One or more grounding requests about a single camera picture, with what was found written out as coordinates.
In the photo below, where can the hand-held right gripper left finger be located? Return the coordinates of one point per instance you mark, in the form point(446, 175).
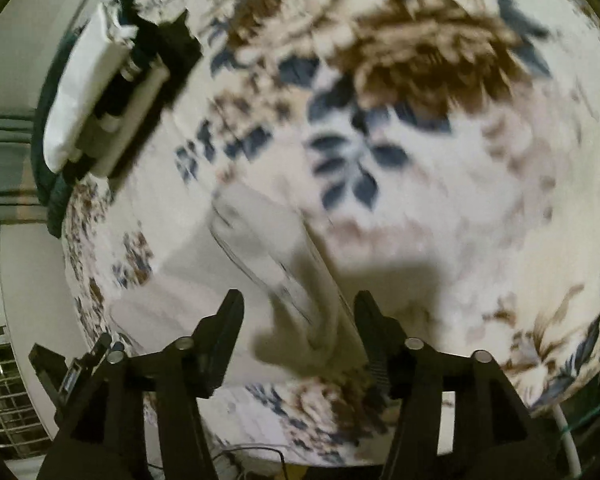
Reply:
point(224, 331)

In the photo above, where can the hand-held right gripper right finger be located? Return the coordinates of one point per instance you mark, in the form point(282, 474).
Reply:
point(375, 331)

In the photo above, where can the white pillow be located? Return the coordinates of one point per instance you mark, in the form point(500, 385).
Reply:
point(82, 90)

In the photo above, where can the white small garment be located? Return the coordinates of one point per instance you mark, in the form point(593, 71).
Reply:
point(250, 230)

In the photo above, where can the floral printed blanket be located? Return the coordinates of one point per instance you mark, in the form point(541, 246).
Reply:
point(430, 185)

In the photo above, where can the dark green cloth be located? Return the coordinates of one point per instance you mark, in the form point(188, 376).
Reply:
point(55, 202)

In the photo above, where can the grey striped cloth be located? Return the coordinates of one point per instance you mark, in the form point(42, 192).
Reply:
point(5, 160)

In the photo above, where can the black boxy object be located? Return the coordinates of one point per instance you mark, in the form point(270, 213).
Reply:
point(50, 365)

